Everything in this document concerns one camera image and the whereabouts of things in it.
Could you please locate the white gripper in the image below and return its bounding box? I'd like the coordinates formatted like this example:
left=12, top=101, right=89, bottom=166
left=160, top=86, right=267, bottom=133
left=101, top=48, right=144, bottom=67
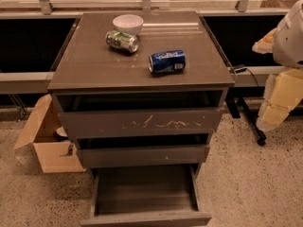
left=257, top=69, right=303, bottom=131

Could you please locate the grey bottom drawer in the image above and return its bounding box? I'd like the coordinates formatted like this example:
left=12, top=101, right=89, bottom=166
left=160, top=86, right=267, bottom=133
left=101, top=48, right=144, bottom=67
left=80, top=165, right=211, bottom=227

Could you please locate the grey drawer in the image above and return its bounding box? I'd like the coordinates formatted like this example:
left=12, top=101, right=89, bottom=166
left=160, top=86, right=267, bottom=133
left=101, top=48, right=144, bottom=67
left=80, top=165, right=211, bottom=227
left=54, top=90, right=225, bottom=139
left=77, top=133, right=211, bottom=168

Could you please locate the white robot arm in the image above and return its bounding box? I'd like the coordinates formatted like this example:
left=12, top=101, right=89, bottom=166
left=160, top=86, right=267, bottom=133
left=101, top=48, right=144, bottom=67
left=252, top=0, right=303, bottom=131

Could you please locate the grey drawer cabinet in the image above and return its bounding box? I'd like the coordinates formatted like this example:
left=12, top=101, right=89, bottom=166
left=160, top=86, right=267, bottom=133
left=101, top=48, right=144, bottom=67
left=46, top=10, right=236, bottom=187

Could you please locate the grey middle drawer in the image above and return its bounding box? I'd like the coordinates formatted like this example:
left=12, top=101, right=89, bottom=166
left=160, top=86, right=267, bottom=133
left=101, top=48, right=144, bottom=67
left=77, top=133, right=211, bottom=168

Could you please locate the grey top drawer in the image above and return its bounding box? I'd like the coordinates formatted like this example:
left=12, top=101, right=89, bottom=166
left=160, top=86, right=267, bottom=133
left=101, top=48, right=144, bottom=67
left=54, top=90, right=225, bottom=139

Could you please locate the black metal stand leg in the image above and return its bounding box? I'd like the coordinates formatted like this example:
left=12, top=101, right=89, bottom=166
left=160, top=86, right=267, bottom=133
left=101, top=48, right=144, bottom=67
left=225, top=95, right=267, bottom=147

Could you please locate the blue Pepsi can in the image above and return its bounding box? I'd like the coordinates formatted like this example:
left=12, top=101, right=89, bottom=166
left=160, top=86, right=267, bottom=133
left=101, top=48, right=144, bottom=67
left=149, top=50, right=186, bottom=74

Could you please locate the green crushed soda can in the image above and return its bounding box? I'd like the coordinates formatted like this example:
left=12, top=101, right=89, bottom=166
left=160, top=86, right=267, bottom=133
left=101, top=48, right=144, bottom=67
left=105, top=30, right=138, bottom=53

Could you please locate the white bowl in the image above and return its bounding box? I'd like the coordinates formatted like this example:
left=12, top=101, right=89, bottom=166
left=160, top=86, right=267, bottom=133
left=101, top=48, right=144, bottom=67
left=113, top=14, right=144, bottom=36

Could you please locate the white plate in box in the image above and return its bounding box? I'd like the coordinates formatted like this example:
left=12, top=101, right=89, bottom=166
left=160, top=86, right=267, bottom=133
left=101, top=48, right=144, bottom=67
left=56, top=127, right=67, bottom=137

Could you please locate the open cardboard box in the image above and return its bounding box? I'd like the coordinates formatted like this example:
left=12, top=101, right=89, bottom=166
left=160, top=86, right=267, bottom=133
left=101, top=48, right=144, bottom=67
left=14, top=95, right=86, bottom=173

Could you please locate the black power adapter with cable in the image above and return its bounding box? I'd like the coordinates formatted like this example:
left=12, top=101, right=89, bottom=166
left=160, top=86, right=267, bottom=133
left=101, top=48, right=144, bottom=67
left=229, top=64, right=259, bottom=86

